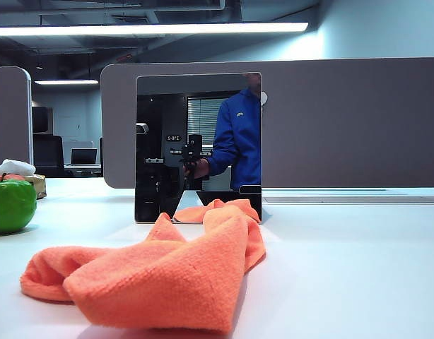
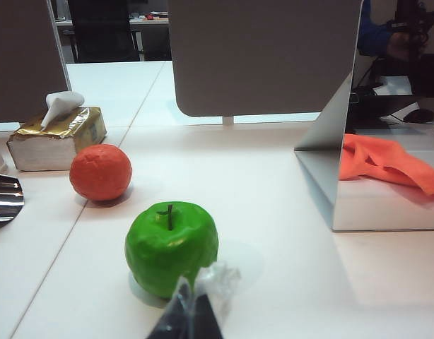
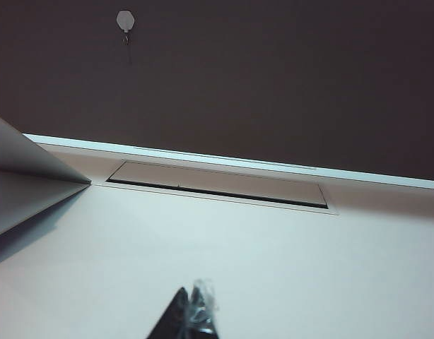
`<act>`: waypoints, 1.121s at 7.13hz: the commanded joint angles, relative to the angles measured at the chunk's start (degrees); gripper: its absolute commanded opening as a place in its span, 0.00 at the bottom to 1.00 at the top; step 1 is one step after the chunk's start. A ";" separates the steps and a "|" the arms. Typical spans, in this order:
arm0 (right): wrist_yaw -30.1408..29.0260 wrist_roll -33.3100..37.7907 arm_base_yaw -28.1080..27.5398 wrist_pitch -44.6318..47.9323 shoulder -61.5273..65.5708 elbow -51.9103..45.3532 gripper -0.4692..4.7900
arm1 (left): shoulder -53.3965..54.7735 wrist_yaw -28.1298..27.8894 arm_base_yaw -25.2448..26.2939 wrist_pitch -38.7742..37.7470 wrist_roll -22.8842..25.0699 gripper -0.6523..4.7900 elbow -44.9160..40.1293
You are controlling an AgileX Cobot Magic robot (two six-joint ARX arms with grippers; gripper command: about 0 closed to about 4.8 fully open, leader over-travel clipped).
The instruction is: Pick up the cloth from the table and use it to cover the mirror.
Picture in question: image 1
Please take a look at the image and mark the orange microfibre cloth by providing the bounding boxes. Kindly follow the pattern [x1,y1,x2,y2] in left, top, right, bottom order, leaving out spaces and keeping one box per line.
[19,198,266,335]

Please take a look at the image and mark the square frameless table mirror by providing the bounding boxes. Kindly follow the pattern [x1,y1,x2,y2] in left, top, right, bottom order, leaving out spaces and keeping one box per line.
[134,71,263,225]

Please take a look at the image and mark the open background laptop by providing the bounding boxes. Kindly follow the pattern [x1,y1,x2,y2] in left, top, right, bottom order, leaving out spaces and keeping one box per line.
[69,148,98,166]

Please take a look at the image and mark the white background desk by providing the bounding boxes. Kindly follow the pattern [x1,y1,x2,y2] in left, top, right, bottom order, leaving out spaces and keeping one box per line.
[63,162,103,177]

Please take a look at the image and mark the long grey desk partition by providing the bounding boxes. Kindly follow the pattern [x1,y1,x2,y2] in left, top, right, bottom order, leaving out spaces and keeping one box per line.
[100,56,434,189]

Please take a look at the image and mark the long ceiling light strip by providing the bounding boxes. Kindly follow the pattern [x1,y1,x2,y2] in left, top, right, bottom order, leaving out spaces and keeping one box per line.
[0,21,310,37]

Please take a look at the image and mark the black high-back office chair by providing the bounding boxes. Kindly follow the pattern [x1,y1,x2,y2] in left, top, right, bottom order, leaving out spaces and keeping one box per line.
[32,134,66,177]

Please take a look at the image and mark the short ceiling light strip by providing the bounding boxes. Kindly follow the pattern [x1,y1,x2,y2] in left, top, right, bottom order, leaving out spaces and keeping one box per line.
[33,79,99,85]

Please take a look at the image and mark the gold brown packet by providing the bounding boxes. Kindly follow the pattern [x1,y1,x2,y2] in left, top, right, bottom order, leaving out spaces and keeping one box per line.
[24,174,47,200]

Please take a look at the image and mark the black background monitor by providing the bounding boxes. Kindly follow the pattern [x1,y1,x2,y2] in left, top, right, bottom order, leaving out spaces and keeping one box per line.
[31,105,54,134]

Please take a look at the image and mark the orange round object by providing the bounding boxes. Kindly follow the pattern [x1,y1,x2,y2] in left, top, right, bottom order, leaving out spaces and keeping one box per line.
[0,172,27,183]

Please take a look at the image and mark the green artificial apple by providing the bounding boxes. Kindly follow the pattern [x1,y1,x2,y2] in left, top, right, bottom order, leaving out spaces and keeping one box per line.
[0,172,37,235]

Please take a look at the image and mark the narrow grey desk partition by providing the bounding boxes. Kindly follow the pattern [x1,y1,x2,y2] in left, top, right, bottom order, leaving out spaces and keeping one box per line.
[0,66,34,171]

